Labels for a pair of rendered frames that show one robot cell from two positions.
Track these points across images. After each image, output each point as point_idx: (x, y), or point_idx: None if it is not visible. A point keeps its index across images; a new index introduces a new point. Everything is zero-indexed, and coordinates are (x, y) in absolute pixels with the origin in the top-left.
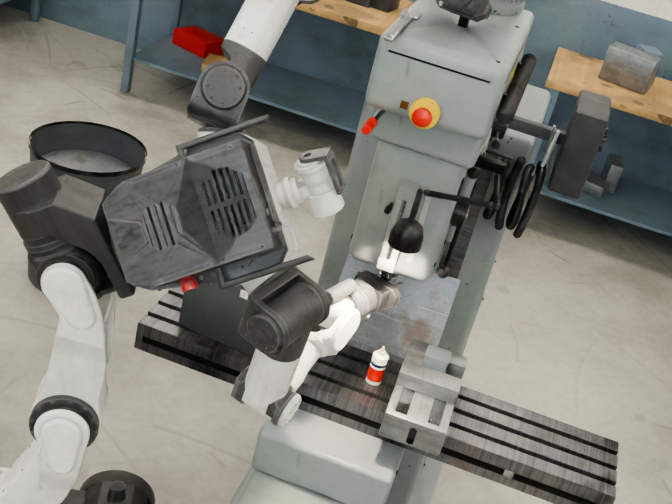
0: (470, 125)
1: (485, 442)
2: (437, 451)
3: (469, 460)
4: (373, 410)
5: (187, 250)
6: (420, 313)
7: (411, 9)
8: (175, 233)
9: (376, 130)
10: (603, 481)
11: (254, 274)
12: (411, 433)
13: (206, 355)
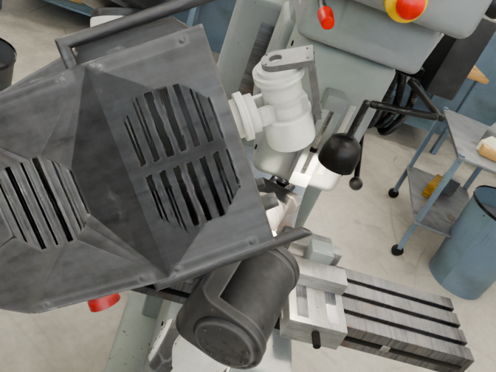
0: (460, 18)
1: (364, 322)
2: (336, 347)
3: (351, 340)
4: None
5: (100, 252)
6: None
7: None
8: (71, 219)
9: (309, 26)
10: (457, 342)
11: (214, 264)
12: (317, 338)
13: None
